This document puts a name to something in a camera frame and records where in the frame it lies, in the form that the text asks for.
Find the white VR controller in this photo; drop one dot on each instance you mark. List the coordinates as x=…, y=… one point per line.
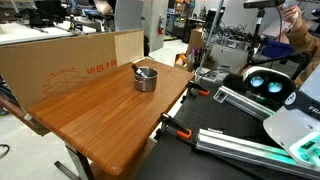
x=289, y=2

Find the brown cardboard box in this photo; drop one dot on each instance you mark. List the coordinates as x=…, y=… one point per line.
x=196, y=40

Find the black tripod stand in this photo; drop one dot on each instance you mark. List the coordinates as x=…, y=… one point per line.
x=255, y=36

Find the slanted metal pole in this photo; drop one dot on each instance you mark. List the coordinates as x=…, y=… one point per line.
x=210, y=40

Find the white background desk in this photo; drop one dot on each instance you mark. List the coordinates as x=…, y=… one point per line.
x=30, y=33

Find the black camera on tripod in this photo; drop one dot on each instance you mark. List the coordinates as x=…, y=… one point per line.
x=263, y=3

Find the operator hand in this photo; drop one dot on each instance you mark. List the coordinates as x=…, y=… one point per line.
x=290, y=20

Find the dark metal table leg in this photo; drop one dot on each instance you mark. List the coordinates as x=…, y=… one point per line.
x=78, y=161

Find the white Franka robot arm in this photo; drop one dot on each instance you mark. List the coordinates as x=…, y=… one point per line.
x=293, y=130

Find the black perforated breadboard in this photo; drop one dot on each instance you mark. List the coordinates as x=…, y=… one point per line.
x=206, y=113

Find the blue plastic bin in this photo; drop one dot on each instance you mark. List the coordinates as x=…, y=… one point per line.
x=276, y=48

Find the printed cardboard panel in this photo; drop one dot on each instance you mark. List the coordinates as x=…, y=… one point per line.
x=60, y=60

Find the orange packet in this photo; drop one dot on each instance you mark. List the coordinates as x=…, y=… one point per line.
x=180, y=60

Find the brown wooden bench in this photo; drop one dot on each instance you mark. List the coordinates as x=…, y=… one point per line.
x=20, y=115

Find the flat pinkish cardboard sheet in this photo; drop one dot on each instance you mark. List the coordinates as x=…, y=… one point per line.
x=275, y=30

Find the background person forearm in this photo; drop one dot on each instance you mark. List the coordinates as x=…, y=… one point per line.
x=103, y=6

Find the white VR headset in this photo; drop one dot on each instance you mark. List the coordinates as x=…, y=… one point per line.
x=266, y=83

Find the operator forearm brown sleeve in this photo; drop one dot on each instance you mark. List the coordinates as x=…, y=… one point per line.
x=304, y=43

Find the black and white marker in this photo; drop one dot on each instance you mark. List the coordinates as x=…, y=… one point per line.
x=138, y=71

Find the small stainless steel pot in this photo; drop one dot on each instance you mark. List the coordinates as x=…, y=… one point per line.
x=146, y=84

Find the aluminium extrusion rail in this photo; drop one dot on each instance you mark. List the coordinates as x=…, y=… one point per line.
x=243, y=104
x=240, y=148

